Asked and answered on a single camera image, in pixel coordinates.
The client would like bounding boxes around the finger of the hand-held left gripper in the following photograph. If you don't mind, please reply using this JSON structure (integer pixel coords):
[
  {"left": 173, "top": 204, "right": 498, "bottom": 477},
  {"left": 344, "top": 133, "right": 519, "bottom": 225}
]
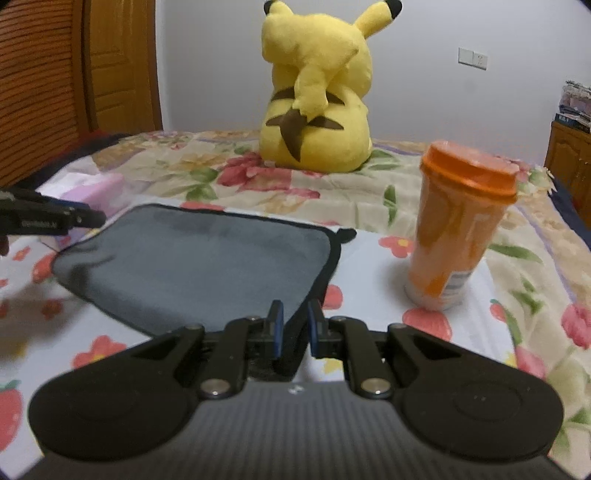
[
  {"left": 0, "top": 209, "right": 106, "bottom": 236},
  {"left": 0, "top": 186, "right": 77, "bottom": 214}
]

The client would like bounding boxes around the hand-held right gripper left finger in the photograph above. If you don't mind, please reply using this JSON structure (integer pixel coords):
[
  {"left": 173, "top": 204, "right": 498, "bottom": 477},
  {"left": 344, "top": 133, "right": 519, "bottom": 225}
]
[{"left": 124, "top": 300, "right": 284, "bottom": 401}]

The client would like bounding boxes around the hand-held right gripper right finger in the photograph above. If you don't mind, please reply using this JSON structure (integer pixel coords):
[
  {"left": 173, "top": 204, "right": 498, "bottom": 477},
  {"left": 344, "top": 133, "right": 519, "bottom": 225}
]
[{"left": 307, "top": 298, "right": 463, "bottom": 401}]

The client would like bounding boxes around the grey towel with black edging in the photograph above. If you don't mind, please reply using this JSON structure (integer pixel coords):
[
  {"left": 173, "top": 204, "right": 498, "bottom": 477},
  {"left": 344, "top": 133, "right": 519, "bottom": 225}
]
[{"left": 51, "top": 203, "right": 357, "bottom": 339}]

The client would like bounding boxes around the pink packet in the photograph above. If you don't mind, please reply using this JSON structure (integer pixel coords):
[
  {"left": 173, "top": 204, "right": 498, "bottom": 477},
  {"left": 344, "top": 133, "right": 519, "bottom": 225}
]
[{"left": 59, "top": 178, "right": 124, "bottom": 210}]

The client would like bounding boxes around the wooden louvered wardrobe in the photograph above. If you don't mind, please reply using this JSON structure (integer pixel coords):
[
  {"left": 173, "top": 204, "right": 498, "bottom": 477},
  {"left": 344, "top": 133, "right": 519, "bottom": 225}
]
[{"left": 0, "top": 0, "right": 90, "bottom": 188}]

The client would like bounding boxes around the wooden door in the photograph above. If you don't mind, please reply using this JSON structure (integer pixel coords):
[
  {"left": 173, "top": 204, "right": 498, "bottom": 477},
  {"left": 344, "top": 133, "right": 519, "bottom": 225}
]
[{"left": 83, "top": 0, "right": 163, "bottom": 136}]

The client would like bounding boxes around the floral bed sheet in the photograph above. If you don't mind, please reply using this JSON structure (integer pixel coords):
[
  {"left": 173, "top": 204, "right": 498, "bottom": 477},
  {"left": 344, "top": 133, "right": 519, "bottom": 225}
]
[{"left": 0, "top": 129, "right": 591, "bottom": 476}]

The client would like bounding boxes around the orange cup with lid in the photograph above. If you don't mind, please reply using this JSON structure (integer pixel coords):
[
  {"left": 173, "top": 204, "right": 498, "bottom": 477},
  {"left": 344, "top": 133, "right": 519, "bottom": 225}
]
[{"left": 404, "top": 140, "right": 519, "bottom": 311}]

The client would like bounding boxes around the yellow plush toy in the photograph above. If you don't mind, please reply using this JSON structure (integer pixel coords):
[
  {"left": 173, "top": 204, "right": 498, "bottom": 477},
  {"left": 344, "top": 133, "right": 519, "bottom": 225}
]
[{"left": 257, "top": 0, "right": 403, "bottom": 175}]

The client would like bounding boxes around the wooden cabinet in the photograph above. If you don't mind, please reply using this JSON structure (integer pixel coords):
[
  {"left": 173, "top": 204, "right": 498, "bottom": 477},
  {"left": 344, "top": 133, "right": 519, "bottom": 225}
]
[{"left": 544, "top": 121, "right": 591, "bottom": 215}]

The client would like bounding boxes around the stack of books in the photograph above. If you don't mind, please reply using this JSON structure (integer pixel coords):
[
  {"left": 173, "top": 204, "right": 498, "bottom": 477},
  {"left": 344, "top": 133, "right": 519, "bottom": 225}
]
[{"left": 555, "top": 80, "right": 591, "bottom": 134}]

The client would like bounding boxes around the white wall socket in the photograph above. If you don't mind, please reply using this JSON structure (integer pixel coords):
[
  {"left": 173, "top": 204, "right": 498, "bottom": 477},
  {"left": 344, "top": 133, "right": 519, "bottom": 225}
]
[{"left": 458, "top": 46, "right": 488, "bottom": 71}]

